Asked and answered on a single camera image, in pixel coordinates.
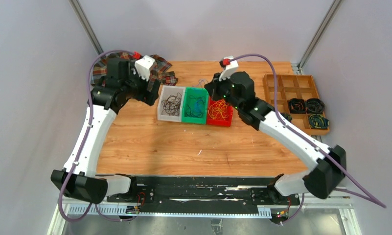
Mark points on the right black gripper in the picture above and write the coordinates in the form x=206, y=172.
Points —
x=213, y=87

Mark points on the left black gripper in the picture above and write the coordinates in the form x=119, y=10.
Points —
x=149, y=97

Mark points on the cable ball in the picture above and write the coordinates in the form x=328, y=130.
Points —
x=197, y=99

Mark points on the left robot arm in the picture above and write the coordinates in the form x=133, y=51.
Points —
x=124, y=80

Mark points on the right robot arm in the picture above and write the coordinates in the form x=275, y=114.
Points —
x=324, y=162

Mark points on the white plastic bin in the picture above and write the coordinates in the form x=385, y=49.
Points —
x=171, y=103

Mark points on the red plastic bin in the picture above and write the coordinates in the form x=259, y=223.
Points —
x=220, y=113

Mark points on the plaid flannel shirt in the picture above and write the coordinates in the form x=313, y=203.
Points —
x=160, y=72

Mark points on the green plastic bin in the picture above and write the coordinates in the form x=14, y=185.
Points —
x=186, y=118

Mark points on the wooden compartment tray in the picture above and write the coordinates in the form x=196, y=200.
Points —
x=298, y=100

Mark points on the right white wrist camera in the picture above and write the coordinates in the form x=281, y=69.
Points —
x=229, y=65

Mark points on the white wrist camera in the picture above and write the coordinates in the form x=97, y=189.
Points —
x=144, y=67
x=229, y=65

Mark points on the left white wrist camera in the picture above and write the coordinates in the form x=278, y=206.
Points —
x=144, y=67

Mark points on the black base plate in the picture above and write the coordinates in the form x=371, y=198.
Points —
x=203, y=195

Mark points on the left aluminium corner post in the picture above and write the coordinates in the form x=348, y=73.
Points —
x=83, y=19

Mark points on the aluminium corner post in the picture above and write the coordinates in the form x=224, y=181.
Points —
x=328, y=17
x=83, y=19

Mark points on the aluminium frame rail front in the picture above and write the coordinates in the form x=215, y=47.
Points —
x=312, y=216

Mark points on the right aluminium corner post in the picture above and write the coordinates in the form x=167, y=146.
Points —
x=328, y=17

